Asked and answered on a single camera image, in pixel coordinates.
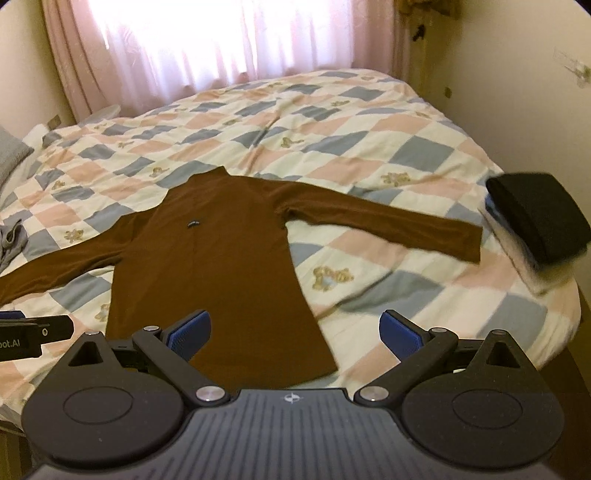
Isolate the grey pillow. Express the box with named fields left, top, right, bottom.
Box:
left=0, top=127, right=34, bottom=185

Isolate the brown long-sleeve shirt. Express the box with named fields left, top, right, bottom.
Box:
left=1, top=167, right=482, bottom=391

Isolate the checkered pastel quilt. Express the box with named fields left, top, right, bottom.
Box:
left=0, top=68, right=582, bottom=423

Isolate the white folded garment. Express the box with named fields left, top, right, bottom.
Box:
left=479, top=205, right=574, bottom=295

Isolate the black folded garment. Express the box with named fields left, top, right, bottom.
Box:
left=486, top=172, right=590, bottom=266

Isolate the pink sheer curtain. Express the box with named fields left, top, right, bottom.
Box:
left=42, top=1, right=411, bottom=119

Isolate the grey cloth piece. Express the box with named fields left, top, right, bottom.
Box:
left=0, top=220, right=28, bottom=272

